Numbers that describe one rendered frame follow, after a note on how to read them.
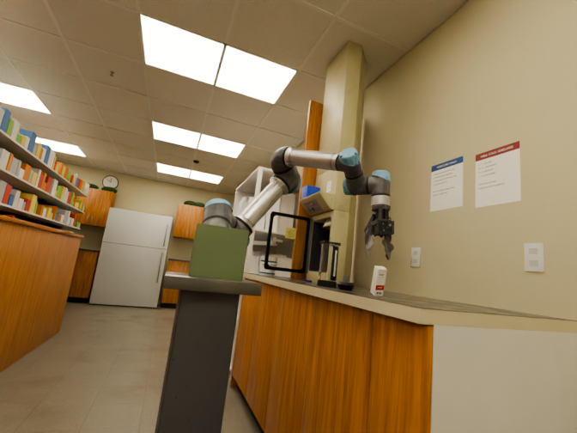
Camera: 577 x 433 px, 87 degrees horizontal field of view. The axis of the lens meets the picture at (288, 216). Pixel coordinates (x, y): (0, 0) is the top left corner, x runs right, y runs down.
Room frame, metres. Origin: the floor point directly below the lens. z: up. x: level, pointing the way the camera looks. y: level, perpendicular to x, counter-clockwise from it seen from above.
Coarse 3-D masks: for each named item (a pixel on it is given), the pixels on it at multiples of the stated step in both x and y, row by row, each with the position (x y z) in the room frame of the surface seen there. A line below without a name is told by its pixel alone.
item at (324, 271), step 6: (324, 246) 1.56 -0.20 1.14; (330, 246) 1.54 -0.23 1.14; (336, 246) 1.55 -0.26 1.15; (324, 252) 1.56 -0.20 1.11; (330, 252) 1.54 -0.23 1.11; (324, 258) 1.56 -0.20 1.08; (330, 258) 1.54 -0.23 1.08; (324, 264) 1.55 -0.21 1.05; (330, 264) 1.54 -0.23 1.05; (324, 270) 1.55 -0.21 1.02; (330, 270) 1.54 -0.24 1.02; (324, 276) 1.55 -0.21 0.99; (330, 276) 1.54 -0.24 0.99
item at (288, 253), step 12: (276, 216) 2.09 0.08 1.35; (276, 228) 2.09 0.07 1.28; (288, 228) 2.12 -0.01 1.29; (300, 228) 2.15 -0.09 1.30; (276, 240) 2.10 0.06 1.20; (288, 240) 2.13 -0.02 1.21; (300, 240) 2.15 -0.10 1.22; (276, 252) 2.10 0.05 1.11; (288, 252) 2.13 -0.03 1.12; (300, 252) 2.16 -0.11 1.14; (276, 264) 2.10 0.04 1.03; (288, 264) 2.13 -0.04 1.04; (300, 264) 2.16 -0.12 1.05
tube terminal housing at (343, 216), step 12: (324, 180) 2.06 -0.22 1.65; (336, 180) 1.90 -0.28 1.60; (336, 192) 1.90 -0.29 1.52; (336, 204) 1.90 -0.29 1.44; (348, 204) 1.93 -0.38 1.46; (324, 216) 2.02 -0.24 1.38; (336, 216) 1.90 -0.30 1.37; (348, 216) 1.93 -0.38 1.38; (336, 228) 1.90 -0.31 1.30; (348, 228) 1.94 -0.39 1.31; (336, 240) 1.91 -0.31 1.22; (348, 240) 1.97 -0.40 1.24; (348, 252) 1.99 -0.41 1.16; (348, 264) 2.02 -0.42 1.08; (312, 276) 2.11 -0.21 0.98
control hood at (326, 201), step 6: (318, 192) 1.87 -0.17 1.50; (324, 192) 1.87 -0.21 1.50; (306, 198) 2.05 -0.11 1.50; (312, 198) 1.98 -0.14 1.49; (318, 198) 1.92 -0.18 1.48; (324, 198) 1.87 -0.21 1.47; (330, 198) 1.88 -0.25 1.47; (324, 204) 1.92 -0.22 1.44; (330, 204) 1.88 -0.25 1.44; (324, 210) 1.97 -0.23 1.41
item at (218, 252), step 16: (208, 224) 1.10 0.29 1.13; (208, 240) 1.10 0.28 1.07; (224, 240) 1.12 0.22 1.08; (240, 240) 1.14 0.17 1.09; (192, 256) 1.09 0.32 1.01; (208, 256) 1.11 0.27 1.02; (224, 256) 1.13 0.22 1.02; (240, 256) 1.14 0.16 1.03; (192, 272) 1.09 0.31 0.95; (208, 272) 1.11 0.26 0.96; (224, 272) 1.13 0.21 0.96; (240, 272) 1.15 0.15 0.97
